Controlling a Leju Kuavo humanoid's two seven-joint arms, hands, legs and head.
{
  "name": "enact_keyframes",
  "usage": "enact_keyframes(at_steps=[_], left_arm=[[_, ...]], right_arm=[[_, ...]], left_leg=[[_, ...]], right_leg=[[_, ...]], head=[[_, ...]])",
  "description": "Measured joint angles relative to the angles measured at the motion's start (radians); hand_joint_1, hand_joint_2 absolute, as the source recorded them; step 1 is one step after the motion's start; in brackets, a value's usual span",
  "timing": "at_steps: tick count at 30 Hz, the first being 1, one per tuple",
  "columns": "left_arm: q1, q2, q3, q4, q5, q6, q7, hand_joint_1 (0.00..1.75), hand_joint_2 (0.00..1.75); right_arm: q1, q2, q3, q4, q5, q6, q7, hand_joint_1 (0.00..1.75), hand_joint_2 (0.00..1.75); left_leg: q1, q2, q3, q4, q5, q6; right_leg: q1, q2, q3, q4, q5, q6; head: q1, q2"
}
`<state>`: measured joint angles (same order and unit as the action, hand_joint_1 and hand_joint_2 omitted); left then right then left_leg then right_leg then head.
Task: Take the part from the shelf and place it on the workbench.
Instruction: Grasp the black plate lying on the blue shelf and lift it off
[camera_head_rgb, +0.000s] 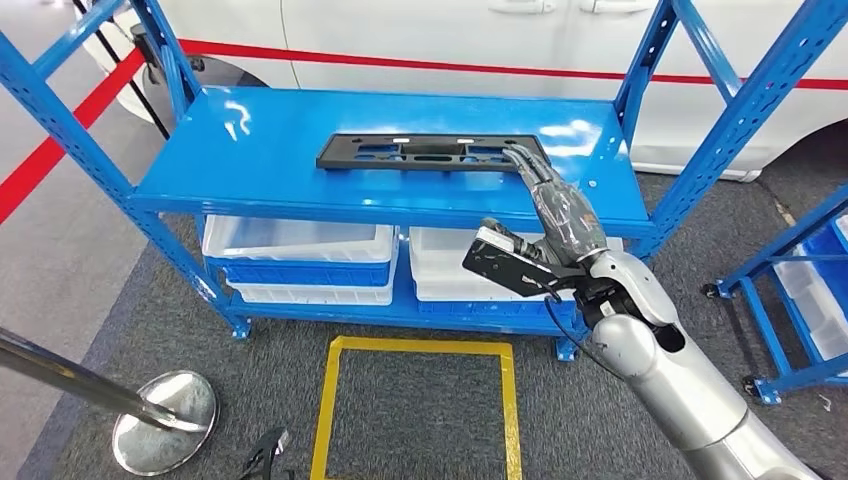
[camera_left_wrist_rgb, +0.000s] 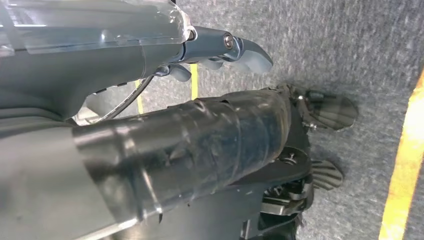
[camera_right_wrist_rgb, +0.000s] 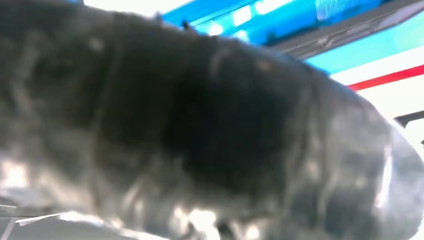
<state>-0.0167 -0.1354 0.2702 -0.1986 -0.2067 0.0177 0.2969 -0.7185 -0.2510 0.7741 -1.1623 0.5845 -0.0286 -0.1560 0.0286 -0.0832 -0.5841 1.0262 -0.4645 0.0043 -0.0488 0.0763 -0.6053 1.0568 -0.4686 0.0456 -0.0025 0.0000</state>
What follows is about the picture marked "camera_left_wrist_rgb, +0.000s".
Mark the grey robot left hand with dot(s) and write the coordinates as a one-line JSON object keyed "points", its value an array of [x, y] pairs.
{"points": [[82, 49]]}

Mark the black robot leg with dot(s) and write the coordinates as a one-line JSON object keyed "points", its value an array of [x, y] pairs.
{"points": [[275, 172]]}

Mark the black ribbed robot foot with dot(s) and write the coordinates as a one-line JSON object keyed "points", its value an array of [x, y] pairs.
{"points": [[331, 111], [326, 174]]}

